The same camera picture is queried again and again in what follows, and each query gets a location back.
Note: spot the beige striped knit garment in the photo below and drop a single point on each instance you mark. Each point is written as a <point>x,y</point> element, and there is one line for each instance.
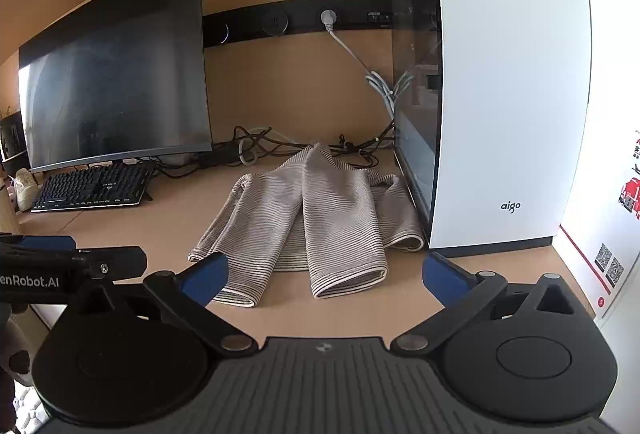
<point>340,214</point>

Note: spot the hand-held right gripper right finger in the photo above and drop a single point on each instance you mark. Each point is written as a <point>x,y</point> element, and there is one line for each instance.
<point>442,279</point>

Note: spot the black wall socket rail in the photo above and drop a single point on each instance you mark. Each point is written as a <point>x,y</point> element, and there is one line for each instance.
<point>300,20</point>

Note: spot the black computer keyboard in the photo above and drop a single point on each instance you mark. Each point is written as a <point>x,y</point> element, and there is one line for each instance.
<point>90,189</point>

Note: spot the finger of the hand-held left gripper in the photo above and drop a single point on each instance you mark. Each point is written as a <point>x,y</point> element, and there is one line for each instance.
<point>42,244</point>
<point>117,263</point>

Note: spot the small black screen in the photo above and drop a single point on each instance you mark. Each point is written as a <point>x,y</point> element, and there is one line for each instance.
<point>12,136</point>

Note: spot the black power adapter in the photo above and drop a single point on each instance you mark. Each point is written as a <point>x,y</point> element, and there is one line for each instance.
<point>217,157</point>

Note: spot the white glass-sided computer case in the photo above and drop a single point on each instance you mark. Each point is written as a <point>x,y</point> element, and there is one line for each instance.
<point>510,89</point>

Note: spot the small white shoe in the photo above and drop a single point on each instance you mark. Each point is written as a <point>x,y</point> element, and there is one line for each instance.
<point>25,189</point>

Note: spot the black curved computer monitor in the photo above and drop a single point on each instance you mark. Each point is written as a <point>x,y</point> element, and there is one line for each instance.
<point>115,64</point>

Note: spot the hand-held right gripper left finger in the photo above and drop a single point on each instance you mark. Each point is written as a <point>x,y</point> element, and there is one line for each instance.
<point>206,279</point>

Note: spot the white red wall poster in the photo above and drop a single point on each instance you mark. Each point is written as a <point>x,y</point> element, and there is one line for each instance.
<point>610,254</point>

